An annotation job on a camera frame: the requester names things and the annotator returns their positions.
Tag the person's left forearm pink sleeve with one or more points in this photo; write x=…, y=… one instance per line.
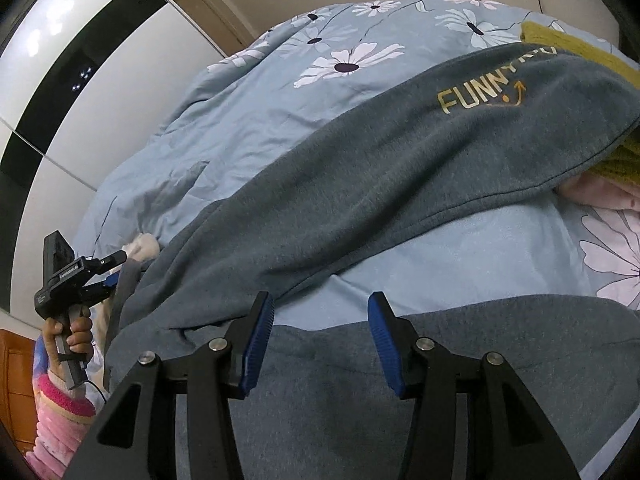
x=57, y=420

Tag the person's left hand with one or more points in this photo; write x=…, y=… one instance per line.
x=70, y=337

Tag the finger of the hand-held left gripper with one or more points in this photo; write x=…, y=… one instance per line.
x=112, y=260
x=107, y=287

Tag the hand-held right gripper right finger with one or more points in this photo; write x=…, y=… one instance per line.
x=384, y=345

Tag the white and black wardrobe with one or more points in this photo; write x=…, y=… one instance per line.
x=75, y=85

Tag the grey-blue sweatpants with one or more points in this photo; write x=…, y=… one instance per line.
x=350, y=270

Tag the pink garment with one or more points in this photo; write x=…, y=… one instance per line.
x=607, y=192

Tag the blue floral blanket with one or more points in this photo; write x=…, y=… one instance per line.
x=280, y=125

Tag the wooden cabinet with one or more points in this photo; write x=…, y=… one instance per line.
x=15, y=385

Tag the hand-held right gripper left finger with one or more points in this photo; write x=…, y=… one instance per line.
x=256, y=345

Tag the olive green garment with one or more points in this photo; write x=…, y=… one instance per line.
x=590, y=55

